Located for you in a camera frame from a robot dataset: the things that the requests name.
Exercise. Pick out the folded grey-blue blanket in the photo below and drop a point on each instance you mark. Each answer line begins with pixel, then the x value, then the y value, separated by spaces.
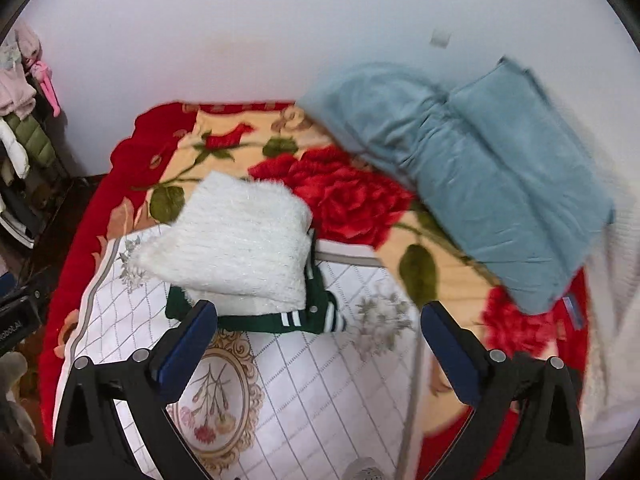
pixel 500 180

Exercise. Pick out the red floral blanket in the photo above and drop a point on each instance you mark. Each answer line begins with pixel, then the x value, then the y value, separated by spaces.
pixel 350 195

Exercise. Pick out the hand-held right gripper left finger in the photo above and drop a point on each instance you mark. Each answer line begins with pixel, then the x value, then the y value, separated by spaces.
pixel 184 352

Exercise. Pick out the green puffer jacket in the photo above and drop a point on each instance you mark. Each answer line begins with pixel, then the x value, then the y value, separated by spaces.
pixel 35 140

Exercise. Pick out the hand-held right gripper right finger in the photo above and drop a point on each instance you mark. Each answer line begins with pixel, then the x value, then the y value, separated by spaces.
pixel 451 356

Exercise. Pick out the white grid-patterned bed mat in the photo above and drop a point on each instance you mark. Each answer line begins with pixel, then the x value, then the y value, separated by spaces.
pixel 310 390

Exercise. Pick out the pink hanging garment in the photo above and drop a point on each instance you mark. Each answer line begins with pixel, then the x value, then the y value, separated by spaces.
pixel 22 75

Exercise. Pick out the white knitted cloth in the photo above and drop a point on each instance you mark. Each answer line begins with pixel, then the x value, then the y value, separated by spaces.
pixel 617 320

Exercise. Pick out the green sweater with white stripes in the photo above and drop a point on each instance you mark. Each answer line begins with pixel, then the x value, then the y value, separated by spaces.
pixel 305 317

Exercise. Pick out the white fuzzy sweater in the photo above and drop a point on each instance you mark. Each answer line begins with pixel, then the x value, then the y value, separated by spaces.
pixel 235 240

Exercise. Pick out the white hanging jacket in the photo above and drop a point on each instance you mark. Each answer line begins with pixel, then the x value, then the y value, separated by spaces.
pixel 12 152

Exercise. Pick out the person's left hand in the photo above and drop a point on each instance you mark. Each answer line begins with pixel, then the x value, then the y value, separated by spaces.
pixel 12 400

